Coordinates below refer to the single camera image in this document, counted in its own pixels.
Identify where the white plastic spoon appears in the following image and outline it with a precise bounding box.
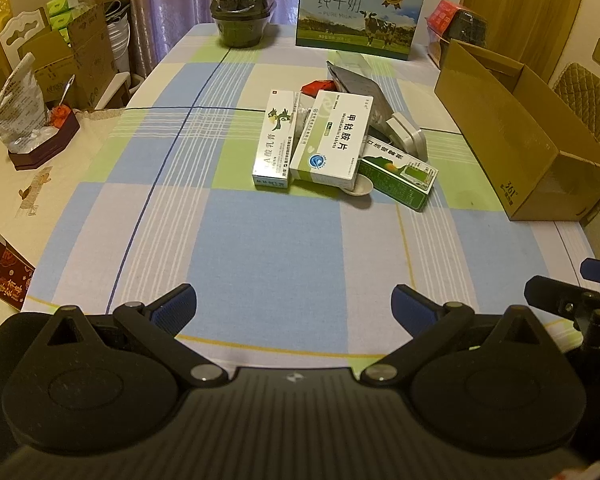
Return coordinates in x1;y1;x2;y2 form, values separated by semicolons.
341;174;374;197

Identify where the white ointment box green bird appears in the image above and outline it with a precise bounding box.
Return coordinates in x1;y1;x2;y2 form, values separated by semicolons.
252;90;299;188

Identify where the silver foil pouch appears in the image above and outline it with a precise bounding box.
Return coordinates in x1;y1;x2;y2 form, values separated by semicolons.
326;61;393;131

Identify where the red candy packet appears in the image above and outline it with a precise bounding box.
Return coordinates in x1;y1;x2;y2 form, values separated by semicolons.
301;80;337;98

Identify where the white grey small case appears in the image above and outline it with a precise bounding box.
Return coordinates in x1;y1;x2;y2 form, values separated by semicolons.
385;112;428;162

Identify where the brown cardboard box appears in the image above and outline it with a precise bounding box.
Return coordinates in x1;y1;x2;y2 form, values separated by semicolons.
434;40;600;221

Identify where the red envelope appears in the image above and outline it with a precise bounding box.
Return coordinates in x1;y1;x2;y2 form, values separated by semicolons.
0;234;35;311

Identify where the quilted brown chair cushion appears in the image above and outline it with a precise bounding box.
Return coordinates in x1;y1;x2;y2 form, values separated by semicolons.
554;63;600;144

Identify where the checked tablecloth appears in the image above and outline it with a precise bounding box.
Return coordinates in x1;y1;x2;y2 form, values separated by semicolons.
24;24;592;368

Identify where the dark wooden tray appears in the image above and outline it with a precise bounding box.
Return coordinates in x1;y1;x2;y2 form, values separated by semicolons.
8;110;80;171

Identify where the brown cardboard boxes stack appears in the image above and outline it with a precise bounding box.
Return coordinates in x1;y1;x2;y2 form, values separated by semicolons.
15;6;116;110

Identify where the black red wrapped container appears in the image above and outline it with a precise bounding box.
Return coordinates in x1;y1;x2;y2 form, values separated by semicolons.
427;0;486;68

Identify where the blue milk carton box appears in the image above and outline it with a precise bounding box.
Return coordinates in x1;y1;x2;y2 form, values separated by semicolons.
296;0;424;61

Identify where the black wrapped bowl container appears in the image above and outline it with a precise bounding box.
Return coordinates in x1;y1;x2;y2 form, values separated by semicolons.
210;0;275;48

